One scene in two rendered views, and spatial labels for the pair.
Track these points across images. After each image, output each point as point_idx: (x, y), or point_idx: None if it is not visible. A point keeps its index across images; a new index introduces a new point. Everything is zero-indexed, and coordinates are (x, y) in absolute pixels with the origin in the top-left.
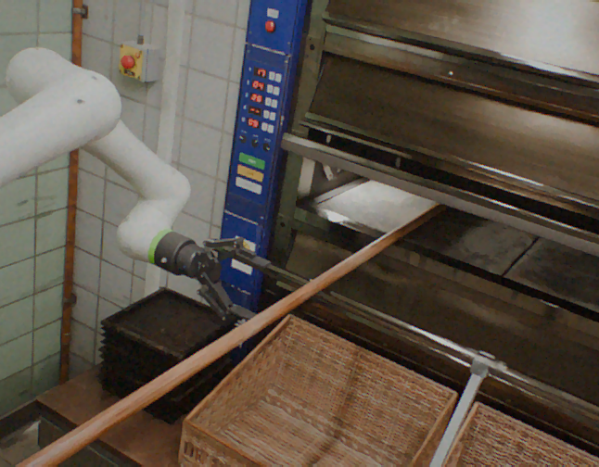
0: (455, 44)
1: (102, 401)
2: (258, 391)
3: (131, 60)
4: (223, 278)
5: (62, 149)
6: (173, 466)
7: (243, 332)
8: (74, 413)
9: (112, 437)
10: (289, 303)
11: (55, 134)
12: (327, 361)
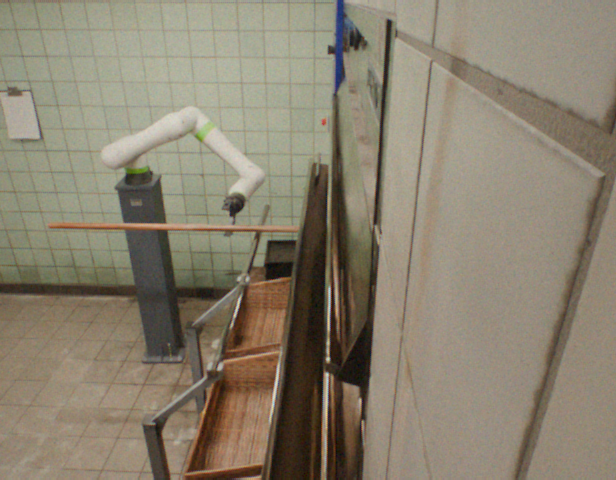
0: (331, 110)
1: (263, 278)
2: None
3: (323, 121)
4: None
5: (158, 140)
6: None
7: (181, 226)
8: (249, 276)
9: (245, 289)
10: (217, 226)
11: (153, 134)
12: None
